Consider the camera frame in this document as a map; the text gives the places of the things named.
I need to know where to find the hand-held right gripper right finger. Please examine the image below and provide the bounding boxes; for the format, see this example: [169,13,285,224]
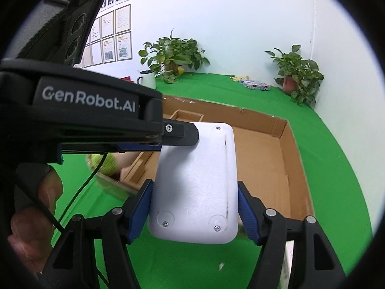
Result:
[237,182,346,289]

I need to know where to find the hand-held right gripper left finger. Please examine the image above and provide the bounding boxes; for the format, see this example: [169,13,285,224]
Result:
[39,179,155,289]

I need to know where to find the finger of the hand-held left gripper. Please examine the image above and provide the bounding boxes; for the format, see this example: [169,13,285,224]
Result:
[162,120,200,148]
[116,143,163,153]

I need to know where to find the white plastic device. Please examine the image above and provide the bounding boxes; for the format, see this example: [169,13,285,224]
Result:
[147,122,241,245]

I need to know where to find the cardboard box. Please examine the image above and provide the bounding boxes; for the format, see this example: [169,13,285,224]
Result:
[119,95,315,224]

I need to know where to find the person's left hand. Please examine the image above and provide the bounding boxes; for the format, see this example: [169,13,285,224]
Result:
[7,166,64,273]

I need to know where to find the pastel striped plush toy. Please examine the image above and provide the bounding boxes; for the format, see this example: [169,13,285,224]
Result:
[86,152,124,185]

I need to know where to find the white mug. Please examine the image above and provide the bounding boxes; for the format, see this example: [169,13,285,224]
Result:
[137,70,157,90]

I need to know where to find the leafy potted plant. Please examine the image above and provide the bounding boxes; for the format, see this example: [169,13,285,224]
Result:
[138,29,211,85]

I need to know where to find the colourful snack packet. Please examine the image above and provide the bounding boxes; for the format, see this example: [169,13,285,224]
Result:
[241,79,272,92]

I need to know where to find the potted plant with red pot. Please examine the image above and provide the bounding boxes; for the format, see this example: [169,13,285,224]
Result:
[265,45,325,109]

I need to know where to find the black cable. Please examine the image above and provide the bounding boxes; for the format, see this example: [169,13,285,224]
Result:
[54,153,109,221]

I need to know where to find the group of framed wall documents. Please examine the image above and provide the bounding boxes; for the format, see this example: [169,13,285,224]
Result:
[74,4,133,69]

